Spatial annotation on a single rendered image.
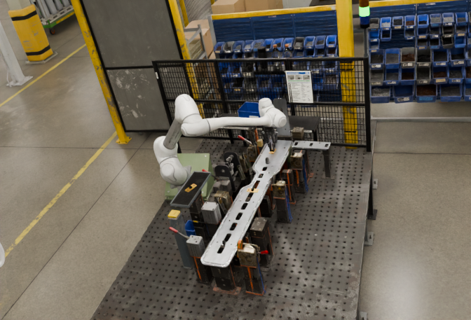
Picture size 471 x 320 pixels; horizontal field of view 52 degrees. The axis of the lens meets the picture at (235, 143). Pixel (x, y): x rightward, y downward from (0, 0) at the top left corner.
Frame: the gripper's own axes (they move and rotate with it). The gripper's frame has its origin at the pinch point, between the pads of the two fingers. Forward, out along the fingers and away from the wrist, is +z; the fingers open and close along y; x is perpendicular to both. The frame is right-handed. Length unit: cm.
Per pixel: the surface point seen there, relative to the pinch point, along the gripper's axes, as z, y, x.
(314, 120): 3, 22, 47
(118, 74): 10, -245, 150
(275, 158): 5.7, 4.0, -7.0
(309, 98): -14, 17, 54
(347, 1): -91, 52, 58
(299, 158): 2.8, 23.9, -8.8
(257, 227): 2, 17, -86
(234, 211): 5, -5, -71
